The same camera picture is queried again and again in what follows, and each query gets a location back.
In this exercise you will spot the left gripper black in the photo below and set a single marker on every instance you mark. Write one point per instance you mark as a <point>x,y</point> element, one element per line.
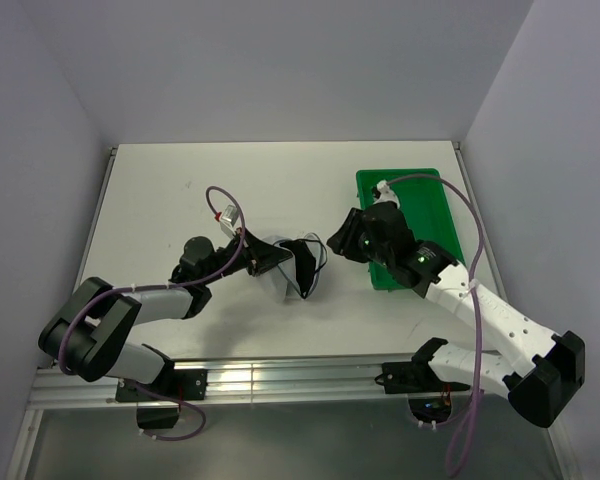
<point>257,254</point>

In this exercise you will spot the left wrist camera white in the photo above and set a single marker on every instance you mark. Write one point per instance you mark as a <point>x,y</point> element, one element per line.
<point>228,220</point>

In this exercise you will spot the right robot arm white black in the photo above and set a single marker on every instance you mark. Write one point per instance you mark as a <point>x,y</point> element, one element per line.
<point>537,370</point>

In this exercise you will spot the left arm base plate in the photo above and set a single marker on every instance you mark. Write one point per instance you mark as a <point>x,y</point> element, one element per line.
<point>179,384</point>

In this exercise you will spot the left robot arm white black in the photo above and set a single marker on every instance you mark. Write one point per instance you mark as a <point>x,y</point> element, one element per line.
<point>88,336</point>

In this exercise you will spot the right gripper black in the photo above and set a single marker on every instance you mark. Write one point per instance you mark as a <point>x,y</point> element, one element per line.
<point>343,239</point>

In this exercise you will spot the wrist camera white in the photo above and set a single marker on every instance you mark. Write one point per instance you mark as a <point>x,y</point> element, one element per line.
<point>383,193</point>
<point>228,220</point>

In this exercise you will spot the green plastic tray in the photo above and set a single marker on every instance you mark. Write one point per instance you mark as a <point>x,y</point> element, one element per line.
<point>425,207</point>

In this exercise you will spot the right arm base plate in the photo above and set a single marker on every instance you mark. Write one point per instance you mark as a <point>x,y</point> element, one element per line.
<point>414,377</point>

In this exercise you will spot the aluminium mounting rail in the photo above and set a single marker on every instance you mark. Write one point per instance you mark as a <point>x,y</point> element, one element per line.
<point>256,381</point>

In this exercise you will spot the white mesh laundry bag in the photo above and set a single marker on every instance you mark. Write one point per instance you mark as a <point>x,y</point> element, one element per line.
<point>273,283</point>

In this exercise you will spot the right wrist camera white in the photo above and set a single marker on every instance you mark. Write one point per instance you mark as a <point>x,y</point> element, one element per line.
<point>383,193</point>

